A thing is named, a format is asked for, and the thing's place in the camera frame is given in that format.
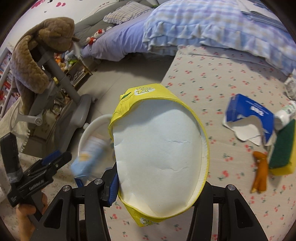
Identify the person's left hand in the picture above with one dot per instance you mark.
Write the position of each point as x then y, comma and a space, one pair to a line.
25, 220

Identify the cherry print bed sheet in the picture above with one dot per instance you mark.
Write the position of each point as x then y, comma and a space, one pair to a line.
208, 69

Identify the purple bed sheet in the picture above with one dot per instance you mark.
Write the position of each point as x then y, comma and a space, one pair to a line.
122, 39

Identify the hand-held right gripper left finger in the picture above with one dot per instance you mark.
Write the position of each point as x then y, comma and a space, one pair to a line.
113, 187

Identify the green and yellow sponge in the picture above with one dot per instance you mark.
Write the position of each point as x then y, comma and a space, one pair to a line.
283, 148

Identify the torn blue tissue box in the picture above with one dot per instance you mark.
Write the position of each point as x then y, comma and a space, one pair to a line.
249, 113

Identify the pink wall sticker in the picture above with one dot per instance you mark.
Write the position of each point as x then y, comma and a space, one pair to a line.
59, 4

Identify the folded striped grey cloth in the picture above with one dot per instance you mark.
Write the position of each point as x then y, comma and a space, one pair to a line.
263, 19

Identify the white packet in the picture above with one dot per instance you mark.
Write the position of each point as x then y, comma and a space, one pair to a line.
291, 85

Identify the grey bedding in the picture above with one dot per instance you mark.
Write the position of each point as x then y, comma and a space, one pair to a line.
90, 25

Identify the red and white cat plush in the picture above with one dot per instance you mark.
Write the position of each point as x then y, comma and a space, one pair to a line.
94, 37

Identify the yellow tissue box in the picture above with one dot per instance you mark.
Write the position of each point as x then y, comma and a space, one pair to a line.
159, 157

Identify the bookshelf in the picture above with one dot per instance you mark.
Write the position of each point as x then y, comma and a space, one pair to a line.
5, 78

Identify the fluffy blue plaid blanket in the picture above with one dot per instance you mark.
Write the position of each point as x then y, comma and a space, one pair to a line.
208, 23

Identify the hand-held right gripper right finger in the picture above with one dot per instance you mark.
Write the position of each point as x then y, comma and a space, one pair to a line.
207, 194

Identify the orange soft toy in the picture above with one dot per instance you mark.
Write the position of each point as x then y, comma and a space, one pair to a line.
260, 171

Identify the white plastic bin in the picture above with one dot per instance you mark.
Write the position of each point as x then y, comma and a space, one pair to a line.
94, 127

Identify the plaid pillow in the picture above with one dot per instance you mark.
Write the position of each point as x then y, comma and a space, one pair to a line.
127, 12

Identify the white plastic tube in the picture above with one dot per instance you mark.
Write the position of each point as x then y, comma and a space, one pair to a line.
285, 114

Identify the light blue carton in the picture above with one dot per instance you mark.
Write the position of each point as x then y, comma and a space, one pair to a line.
89, 157

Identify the brown plush bear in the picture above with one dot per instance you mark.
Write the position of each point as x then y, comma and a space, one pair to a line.
30, 62

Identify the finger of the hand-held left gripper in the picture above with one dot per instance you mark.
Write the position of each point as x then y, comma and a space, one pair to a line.
52, 156
63, 158

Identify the shelf of toys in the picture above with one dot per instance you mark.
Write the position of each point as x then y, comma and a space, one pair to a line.
74, 67

